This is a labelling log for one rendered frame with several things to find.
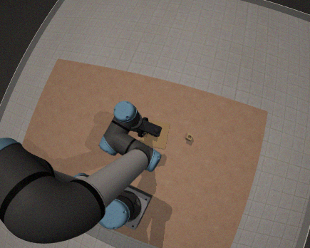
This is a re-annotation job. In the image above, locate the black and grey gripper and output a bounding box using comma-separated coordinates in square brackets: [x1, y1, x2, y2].
[130, 117, 148, 138]

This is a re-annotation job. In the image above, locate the tan flat mat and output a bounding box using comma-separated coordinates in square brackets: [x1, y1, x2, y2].
[140, 120, 170, 149]

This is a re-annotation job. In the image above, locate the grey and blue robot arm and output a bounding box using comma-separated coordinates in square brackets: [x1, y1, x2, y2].
[0, 101, 162, 244]

